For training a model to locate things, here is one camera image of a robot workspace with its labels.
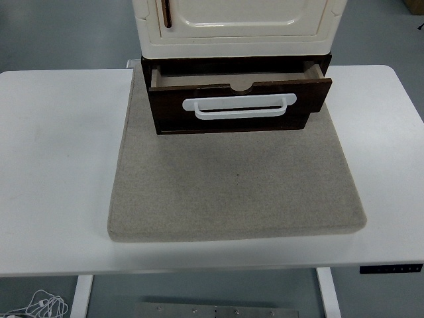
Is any dark wooden drawer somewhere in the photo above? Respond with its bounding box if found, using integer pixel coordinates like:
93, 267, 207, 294
147, 60, 333, 127

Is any white cable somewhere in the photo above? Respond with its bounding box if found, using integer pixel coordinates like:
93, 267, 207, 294
0, 289, 70, 318

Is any cardboard box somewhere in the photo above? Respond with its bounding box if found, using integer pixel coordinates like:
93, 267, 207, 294
402, 0, 424, 16

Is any brown door handle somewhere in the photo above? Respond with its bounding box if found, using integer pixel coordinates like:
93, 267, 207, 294
160, 0, 174, 29

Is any black table control panel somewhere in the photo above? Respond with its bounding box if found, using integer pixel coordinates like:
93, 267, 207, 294
359, 263, 424, 275

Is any white table leg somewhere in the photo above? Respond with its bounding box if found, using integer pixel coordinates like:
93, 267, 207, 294
69, 274, 95, 318
315, 267, 342, 318

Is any dark wooden drawer case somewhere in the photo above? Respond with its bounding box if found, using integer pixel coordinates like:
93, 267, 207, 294
140, 51, 333, 136

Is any white drawer handle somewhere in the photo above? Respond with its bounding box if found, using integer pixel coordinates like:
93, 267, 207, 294
182, 93, 298, 121

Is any beige fabric mat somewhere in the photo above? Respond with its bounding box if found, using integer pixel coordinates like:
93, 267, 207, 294
107, 64, 368, 244

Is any cream cabinet door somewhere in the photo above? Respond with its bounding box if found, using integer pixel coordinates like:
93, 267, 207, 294
155, 0, 331, 39

